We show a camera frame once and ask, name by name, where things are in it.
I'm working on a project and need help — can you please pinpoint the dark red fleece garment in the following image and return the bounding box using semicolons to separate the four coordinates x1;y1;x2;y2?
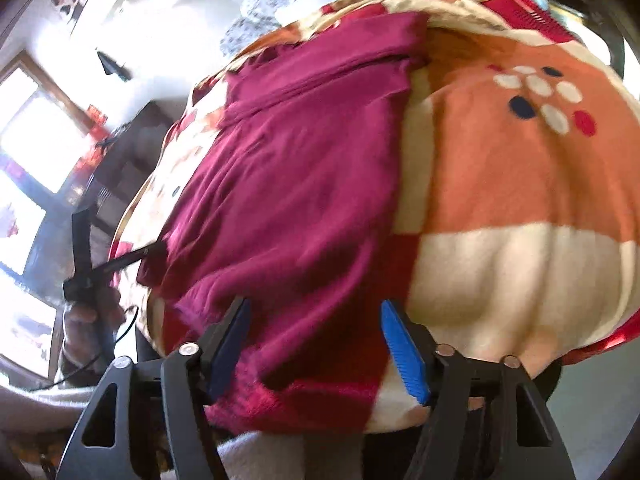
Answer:
138;6;427;434

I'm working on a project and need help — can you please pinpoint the dark wooden desk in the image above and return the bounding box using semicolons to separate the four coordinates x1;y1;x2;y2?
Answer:
77;101;174;263

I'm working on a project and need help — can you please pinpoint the left hand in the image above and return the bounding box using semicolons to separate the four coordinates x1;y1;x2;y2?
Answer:
60;287;125;375

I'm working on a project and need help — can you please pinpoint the red orange cream blanket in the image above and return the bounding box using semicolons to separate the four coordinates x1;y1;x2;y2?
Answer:
112;0;639;434

